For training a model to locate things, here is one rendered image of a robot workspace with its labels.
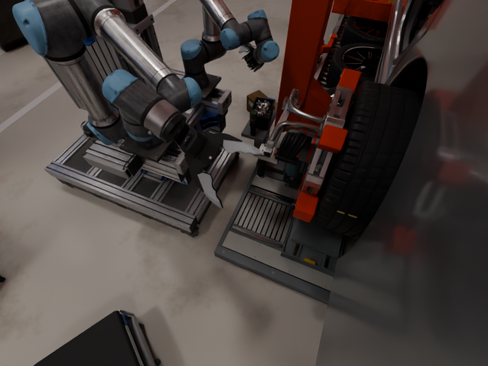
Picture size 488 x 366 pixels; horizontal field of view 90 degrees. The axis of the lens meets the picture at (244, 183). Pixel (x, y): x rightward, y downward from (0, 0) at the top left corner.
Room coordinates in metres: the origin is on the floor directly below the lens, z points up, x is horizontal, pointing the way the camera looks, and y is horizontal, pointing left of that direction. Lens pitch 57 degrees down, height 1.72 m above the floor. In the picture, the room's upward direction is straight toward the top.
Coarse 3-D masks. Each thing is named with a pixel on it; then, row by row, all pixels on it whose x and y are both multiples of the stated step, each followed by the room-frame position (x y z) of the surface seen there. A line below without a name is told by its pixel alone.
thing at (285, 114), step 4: (296, 100) 0.99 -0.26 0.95; (284, 112) 0.87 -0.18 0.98; (288, 112) 0.87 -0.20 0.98; (284, 116) 0.84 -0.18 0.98; (288, 116) 0.86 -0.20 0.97; (280, 120) 0.82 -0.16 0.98; (284, 120) 0.82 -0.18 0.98; (280, 132) 0.75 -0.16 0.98; (276, 140) 0.70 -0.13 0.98; (276, 144) 0.70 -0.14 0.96; (268, 148) 0.65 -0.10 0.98; (264, 152) 0.64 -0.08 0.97; (268, 152) 0.63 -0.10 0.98; (268, 156) 0.63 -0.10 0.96
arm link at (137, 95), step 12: (120, 72) 0.46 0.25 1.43; (108, 84) 0.43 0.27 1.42; (120, 84) 0.43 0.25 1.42; (132, 84) 0.44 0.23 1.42; (144, 84) 0.45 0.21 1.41; (108, 96) 0.42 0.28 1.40; (120, 96) 0.41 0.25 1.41; (132, 96) 0.41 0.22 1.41; (144, 96) 0.42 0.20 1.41; (156, 96) 0.43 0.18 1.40; (120, 108) 0.41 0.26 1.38; (132, 108) 0.40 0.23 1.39; (144, 108) 0.40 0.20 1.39; (132, 120) 0.41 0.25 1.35; (144, 120) 0.38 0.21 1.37
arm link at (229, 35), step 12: (204, 0) 1.12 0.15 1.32; (216, 0) 1.10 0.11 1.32; (216, 12) 1.07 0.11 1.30; (228, 12) 1.07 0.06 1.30; (216, 24) 1.06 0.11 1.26; (228, 24) 1.03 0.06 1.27; (240, 24) 1.04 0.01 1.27; (228, 36) 0.97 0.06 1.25; (240, 36) 1.00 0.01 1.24; (228, 48) 0.97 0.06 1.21
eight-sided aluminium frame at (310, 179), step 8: (336, 88) 0.86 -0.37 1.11; (344, 88) 0.85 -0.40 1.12; (336, 96) 0.80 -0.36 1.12; (344, 96) 0.82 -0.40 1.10; (336, 104) 0.75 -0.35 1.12; (344, 104) 0.75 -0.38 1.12; (344, 112) 0.71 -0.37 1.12; (328, 120) 0.66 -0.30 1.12; (336, 120) 0.66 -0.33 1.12; (344, 120) 0.66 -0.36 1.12; (328, 152) 0.57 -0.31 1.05; (312, 160) 0.56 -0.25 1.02; (328, 160) 0.55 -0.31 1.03; (312, 168) 0.54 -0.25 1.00; (312, 176) 0.52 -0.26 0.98; (320, 176) 0.51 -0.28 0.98; (304, 184) 0.51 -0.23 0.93; (312, 184) 0.50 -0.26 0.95; (320, 184) 0.49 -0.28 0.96; (312, 192) 0.50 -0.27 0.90; (296, 200) 0.55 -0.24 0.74
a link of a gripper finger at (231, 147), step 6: (228, 144) 0.35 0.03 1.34; (234, 144) 0.35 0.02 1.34; (240, 144) 0.35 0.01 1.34; (246, 144) 0.35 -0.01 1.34; (228, 150) 0.34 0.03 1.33; (234, 150) 0.34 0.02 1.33; (240, 150) 0.34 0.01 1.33; (246, 150) 0.34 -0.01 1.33; (252, 150) 0.34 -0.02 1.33; (258, 150) 0.35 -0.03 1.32
